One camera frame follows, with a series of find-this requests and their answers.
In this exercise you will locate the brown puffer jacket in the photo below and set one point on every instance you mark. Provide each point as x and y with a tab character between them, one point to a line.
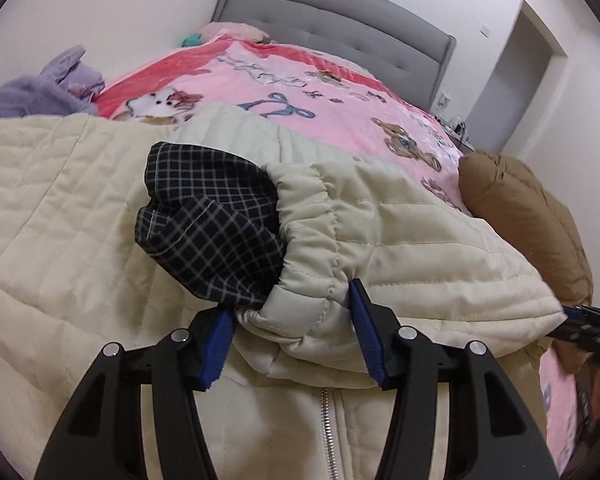
520	205

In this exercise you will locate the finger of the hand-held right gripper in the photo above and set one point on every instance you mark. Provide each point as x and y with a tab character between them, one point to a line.
592	314
595	337

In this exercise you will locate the grey upholstered bed headboard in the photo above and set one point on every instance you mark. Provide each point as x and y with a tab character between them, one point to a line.
340	15

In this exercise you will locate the cream quilted hooded jacket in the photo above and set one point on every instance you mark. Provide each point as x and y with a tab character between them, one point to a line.
405	240

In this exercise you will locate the pink printed blanket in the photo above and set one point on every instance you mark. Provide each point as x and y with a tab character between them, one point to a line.
330	85

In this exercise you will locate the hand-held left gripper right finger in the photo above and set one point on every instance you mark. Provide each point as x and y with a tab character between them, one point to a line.
367	340

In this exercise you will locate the white light switch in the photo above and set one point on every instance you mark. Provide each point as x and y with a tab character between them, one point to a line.
485	30

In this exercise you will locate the purple fleece garment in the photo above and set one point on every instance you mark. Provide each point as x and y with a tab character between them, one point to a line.
25	95

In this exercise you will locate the teal plush toy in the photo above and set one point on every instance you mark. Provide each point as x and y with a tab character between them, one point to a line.
191	40

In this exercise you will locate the white wall outlet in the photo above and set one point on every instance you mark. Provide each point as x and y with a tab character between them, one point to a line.
446	101

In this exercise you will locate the grey nightstand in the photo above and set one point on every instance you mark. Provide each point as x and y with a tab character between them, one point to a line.
464	139

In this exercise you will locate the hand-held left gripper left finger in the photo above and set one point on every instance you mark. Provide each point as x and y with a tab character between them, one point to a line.
215	350

